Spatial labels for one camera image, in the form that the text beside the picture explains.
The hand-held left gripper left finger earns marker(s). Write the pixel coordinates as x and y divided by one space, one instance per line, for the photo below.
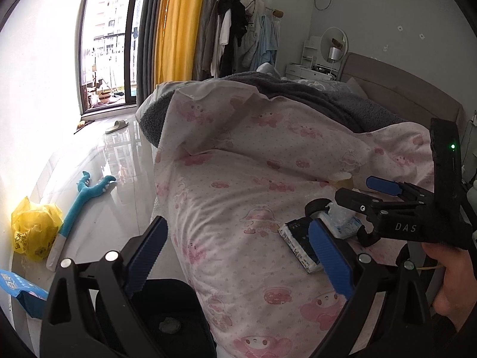
148 257

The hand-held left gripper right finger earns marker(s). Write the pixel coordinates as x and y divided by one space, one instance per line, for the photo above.
329 257

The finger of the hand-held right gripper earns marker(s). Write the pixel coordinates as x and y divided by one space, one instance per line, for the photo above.
382 185
354 199

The white tissue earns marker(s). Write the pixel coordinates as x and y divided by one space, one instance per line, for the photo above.
341 212

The light blue tissue packet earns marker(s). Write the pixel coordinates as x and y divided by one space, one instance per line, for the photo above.
346 227

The dark blue packet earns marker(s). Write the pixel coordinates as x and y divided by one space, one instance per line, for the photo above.
296 240

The black round cap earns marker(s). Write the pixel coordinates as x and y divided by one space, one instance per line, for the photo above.
315 207

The black trash bin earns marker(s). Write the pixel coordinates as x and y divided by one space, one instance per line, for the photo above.
186 305

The grey paper ball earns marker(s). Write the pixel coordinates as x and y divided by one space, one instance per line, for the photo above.
169 325

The person's right hand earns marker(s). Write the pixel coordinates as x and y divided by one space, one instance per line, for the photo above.
460 287

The pale green bottle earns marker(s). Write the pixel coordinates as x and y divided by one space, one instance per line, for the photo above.
473 190

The blue plush toy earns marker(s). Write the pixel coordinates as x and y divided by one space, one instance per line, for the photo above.
80 201

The brown bed headboard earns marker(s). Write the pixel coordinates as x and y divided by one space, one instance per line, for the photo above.
402 89

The patterned pillow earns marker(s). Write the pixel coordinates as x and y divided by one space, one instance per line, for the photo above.
354 86

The grey fleece blanket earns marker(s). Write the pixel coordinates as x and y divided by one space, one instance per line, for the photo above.
316 97

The pink printed blanket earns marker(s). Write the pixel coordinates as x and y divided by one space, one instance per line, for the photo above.
242 175

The yellow plastic bag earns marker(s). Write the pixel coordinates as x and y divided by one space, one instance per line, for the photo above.
35 227

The blue flat packet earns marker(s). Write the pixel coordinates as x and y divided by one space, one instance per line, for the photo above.
20 285

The beige slipper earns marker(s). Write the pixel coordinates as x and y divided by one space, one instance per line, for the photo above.
117 126

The white dresser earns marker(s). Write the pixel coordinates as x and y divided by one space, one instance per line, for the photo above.
302 71

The dark floor brush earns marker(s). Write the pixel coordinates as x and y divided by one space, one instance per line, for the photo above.
84 126

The white small shelf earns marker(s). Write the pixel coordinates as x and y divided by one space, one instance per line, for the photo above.
311 50

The round mirror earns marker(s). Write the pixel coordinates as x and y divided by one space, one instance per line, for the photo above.
335 37

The light blue plush blanket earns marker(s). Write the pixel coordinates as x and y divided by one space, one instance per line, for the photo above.
266 69

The wooden basin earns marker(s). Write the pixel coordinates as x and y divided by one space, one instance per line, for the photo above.
104 96

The white mattress sheet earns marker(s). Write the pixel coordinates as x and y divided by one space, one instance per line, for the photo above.
162 88

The light blue garment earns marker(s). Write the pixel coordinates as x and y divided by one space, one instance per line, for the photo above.
266 41

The off-white jacket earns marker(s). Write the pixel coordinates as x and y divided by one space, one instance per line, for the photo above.
250 41

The clothes rack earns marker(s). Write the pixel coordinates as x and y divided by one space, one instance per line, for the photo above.
275 12

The grey coat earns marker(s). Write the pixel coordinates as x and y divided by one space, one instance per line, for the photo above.
208 44

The white shirt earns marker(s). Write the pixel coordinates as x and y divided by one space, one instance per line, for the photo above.
225 28

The black garment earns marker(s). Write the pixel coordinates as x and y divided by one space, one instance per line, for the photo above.
233 11

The yellow curtain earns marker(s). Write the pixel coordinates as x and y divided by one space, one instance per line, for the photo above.
179 26

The black sliding door frame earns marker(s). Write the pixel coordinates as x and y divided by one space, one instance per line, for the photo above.
132 44

